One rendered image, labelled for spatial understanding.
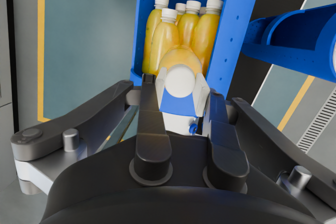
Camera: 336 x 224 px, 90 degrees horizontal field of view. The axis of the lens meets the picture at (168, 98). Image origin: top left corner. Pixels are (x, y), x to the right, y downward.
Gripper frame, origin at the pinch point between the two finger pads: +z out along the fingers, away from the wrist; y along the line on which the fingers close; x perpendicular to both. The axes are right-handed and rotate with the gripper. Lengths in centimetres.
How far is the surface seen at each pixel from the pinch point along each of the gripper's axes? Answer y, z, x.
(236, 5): 8.7, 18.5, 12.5
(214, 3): 5.7, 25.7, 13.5
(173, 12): -3.4, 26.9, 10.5
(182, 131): 7, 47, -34
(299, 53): 46, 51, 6
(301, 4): 82, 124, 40
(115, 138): -31, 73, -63
